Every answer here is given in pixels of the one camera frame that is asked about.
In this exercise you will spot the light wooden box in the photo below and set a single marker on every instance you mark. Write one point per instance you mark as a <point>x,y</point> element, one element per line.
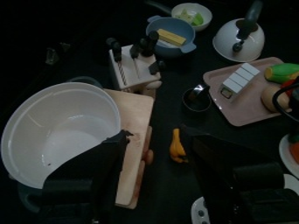
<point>133,116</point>

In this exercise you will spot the yellow toy butter stick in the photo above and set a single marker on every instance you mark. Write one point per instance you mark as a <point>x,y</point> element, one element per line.
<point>171,37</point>

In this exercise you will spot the red drawer with wooden knob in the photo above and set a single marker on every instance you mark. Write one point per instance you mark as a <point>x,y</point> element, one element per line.
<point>139,175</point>

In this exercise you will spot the green and yellow toy vegetable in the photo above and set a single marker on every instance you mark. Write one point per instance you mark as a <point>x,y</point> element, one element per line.
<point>281,73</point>

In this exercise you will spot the beige round toy food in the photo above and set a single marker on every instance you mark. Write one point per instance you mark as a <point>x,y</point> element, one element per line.
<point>268,99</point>

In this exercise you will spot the yellow toy bell pepper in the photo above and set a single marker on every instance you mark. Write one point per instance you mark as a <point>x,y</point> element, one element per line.
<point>176,148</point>

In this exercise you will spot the white sliced toy block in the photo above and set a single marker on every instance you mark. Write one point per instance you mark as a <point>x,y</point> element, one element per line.
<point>237,81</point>

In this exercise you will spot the white toy egg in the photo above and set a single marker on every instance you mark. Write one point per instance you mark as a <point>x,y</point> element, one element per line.
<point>153,84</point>

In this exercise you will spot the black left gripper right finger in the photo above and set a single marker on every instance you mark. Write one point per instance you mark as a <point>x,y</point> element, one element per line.
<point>233,180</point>

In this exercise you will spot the pink rectangular tray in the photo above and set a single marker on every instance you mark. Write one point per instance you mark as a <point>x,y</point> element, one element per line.
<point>248,110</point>

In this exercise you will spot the white wooden knife block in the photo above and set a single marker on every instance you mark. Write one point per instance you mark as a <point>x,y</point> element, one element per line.
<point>136,73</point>

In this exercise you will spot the large white bowl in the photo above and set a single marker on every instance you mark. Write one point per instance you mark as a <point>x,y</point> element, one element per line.
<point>57,131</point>

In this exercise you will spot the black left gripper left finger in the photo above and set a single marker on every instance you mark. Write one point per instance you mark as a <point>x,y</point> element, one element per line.
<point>85,175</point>

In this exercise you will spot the small black measuring cup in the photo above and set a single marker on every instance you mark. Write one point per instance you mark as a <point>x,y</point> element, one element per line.
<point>196,100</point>

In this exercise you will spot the light blue pot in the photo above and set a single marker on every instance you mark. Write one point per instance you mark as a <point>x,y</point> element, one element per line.
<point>176,27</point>

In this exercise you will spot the small white bowl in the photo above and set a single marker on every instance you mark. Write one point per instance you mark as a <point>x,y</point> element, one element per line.
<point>204,10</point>

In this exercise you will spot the bright green toy food piece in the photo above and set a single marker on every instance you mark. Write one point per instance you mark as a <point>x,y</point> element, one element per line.
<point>197,19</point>

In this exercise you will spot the red toy food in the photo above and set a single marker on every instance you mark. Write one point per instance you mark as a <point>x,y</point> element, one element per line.
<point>287,84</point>

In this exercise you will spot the pale green toy food piece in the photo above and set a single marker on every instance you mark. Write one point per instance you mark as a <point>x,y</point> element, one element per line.
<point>185,16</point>

